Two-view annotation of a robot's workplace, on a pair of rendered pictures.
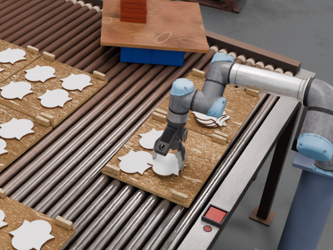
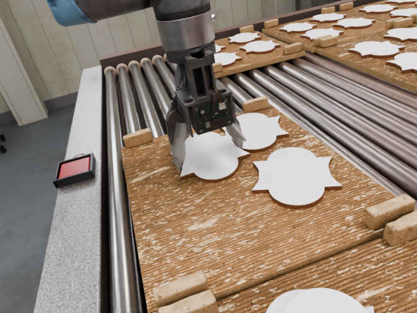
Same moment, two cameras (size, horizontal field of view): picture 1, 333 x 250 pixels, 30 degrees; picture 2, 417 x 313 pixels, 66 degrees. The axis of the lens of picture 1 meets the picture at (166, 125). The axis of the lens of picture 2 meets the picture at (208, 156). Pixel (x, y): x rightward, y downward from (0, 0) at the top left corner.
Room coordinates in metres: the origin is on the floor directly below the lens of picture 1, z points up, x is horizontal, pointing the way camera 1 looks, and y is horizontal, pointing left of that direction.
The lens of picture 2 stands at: (2.21, -0.29, 1.25)
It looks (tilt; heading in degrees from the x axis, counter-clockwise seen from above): 32 degrees down; 148
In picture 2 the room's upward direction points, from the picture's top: 11 degrees counter-clockwise
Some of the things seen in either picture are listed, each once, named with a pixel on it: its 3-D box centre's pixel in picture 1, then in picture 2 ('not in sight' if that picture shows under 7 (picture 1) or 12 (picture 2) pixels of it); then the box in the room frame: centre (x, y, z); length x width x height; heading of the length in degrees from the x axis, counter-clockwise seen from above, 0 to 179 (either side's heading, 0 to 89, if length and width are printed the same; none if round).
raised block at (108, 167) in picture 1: (112, 169); (255, 104); (1.72, 0.17, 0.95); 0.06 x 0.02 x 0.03; 70
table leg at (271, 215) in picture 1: (279, 157); not in sight; (2.61, -0.61, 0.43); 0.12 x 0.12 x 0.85; 68
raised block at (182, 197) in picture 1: (179, 196); (138, 138); (1.63, -0.08, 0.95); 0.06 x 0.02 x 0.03; 70
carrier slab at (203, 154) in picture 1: (167, 157); (233, 176); (1.85, -0.02, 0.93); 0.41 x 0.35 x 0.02; 160
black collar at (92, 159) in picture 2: (215, 215); (75, 169); (1.58, -0.21, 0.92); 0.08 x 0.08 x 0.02; 68
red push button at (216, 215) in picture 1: (215, 216); (76, 170); (1.58, -0.21, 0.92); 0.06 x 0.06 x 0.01; 68
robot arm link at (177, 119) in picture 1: (177, 113); (188, 30); (1.82, -0.03, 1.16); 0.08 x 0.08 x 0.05
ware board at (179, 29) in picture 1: (153, 22); not in sight; (2.76, 0.14, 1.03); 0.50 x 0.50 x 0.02; 8
